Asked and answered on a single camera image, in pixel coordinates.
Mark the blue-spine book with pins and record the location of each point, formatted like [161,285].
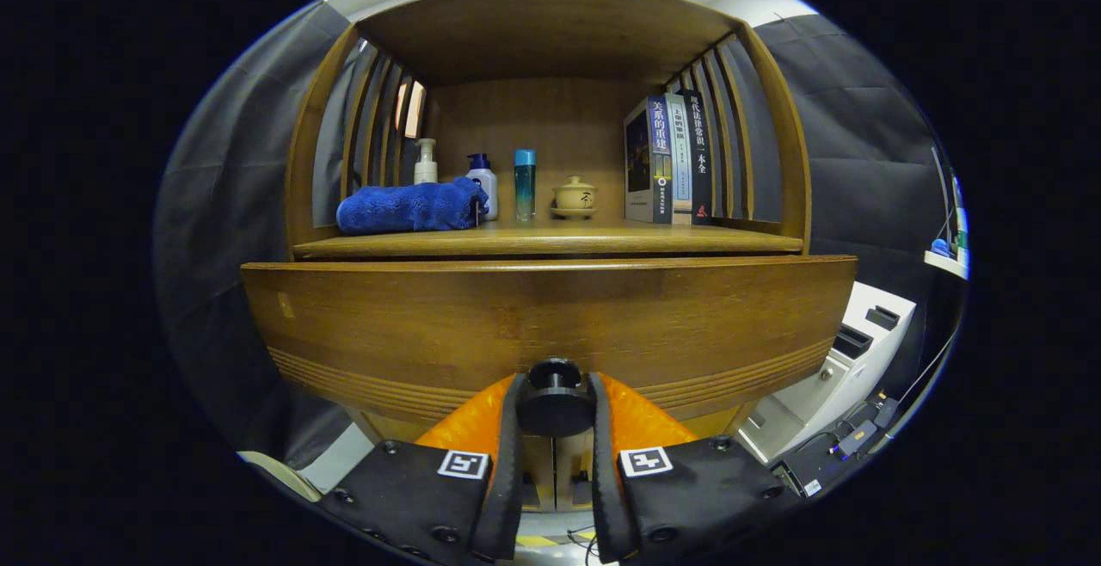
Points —
[658,144]

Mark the black power adapter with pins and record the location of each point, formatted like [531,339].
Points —
[857,439]

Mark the wooden cabinet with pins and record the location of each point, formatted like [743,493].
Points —
[533,119]

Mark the beige lidded teacup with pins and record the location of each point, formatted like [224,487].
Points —
[575,198]

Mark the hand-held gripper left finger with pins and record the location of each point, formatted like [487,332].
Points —
[507,497]

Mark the white side table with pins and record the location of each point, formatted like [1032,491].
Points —
[946,265]

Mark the blue towel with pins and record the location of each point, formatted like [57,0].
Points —
[404,209]

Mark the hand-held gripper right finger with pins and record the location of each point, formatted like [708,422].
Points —
[604,497]

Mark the white-spine book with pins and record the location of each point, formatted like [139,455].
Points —
[679,153]

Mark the blue glass bottle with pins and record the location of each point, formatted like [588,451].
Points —
[525,192]

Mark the white pump bottle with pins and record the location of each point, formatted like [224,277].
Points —
[426,172]

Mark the white lotion bottle blue cap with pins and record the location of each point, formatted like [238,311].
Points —
[483,192]

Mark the small blue object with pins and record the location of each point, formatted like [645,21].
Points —
[940,248]

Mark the wooden countertop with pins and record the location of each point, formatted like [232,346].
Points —
[568,239]

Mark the black-spine book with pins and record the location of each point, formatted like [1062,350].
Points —
[698,153]

